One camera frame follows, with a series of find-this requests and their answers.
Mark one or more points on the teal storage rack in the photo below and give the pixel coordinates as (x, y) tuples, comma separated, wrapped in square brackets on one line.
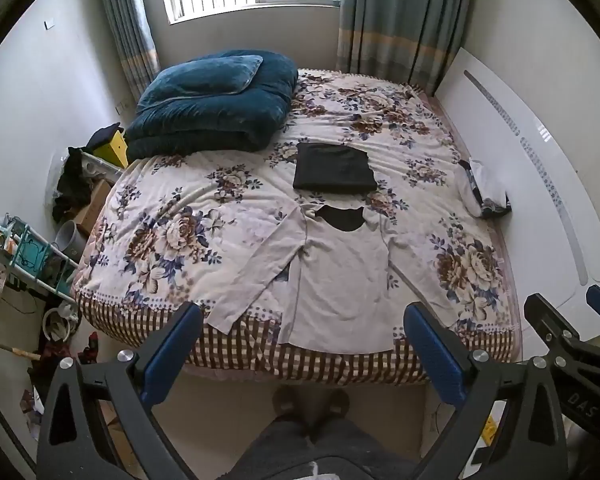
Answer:
[(35, 255)]

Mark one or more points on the teal velvet pillow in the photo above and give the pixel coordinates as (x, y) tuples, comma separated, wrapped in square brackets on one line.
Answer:
[(200, 82)]

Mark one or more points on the folded teal quilt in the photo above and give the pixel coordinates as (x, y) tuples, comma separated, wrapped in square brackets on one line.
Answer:
[(210, 120)]

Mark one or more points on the white headboard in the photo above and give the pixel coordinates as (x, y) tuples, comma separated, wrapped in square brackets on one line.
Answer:
[(530, 160)]

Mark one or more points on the floral bedspread bed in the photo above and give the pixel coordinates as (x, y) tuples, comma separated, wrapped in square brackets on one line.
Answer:
[(205, 210)]

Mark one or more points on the cardboard box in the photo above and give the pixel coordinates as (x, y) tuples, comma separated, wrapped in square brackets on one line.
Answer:
[(94, 205)]

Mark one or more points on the wooden broom stick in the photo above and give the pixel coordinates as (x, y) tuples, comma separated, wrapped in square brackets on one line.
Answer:
[(10, 346)]

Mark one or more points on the person's legs in grey pants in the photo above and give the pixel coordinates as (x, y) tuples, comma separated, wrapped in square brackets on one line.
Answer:
[(325, 450)]

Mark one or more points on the black clothes heap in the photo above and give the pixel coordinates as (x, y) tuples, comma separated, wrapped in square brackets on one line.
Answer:
[(75, 180)]

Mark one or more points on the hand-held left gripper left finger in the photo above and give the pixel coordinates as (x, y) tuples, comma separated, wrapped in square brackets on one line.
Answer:
[(172, 352)]

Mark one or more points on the beige long-sleeve shirt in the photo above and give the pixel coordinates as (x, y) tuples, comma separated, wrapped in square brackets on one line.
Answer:
[(340, 280)]

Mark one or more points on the folded black garment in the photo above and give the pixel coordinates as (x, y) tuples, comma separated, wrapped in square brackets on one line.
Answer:
[(334, 166)]

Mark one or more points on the grey-green striped curtain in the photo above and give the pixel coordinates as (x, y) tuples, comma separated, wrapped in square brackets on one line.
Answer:
[(400, 20), (127, 25)]

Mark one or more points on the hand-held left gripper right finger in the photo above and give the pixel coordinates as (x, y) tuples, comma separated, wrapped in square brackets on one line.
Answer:
[(432, 355)]

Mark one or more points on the grey plastic bucket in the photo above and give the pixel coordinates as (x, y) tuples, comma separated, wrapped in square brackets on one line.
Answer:
[(71, 242)]

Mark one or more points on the yellow box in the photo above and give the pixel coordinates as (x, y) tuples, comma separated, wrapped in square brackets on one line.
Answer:
[(112, 149)]

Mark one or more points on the person's brown slipper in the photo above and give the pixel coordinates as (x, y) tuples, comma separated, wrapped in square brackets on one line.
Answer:
[(337, 402)]

